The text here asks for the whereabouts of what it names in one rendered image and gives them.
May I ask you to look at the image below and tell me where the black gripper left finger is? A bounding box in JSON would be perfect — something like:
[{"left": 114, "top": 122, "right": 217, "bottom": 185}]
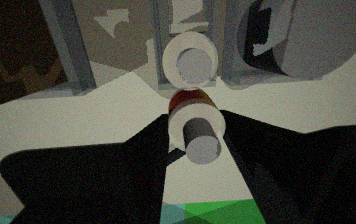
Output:
[{"left": 0, "top": 114, "right": 169, "bottom": 224}]

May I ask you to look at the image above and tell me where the brown box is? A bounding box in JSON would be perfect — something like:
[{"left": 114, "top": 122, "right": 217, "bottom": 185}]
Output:
[{"left": 0, "top": 0, "right": 68, "bottom": 105}]

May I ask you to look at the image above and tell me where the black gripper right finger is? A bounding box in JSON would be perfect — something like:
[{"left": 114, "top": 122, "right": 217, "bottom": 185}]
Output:
[{"left": 219, "top": 110, "right": 356, "bottom": 224}]

